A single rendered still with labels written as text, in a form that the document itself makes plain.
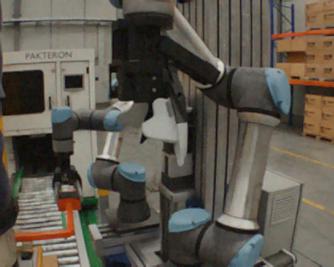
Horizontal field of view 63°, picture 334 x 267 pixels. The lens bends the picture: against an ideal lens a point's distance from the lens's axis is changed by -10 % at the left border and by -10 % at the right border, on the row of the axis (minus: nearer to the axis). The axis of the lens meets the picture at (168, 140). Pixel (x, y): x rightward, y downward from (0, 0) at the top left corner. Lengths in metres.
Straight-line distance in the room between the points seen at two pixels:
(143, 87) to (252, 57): 0.68
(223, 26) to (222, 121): 0.30
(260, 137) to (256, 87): 0.12
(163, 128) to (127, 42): 0.13
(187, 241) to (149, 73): 0.52
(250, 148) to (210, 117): 0.25
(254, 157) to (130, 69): 0.44
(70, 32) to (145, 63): 9.77
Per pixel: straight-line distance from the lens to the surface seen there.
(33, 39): 10.05
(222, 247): 0.76
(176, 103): 0.40
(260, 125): 0.75
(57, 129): 1.05
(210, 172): 0.99
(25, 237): 0.95
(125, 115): 0.49
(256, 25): 1.06
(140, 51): 0.42
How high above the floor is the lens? 1.64
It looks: 12 degrees down
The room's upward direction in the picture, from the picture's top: straight up
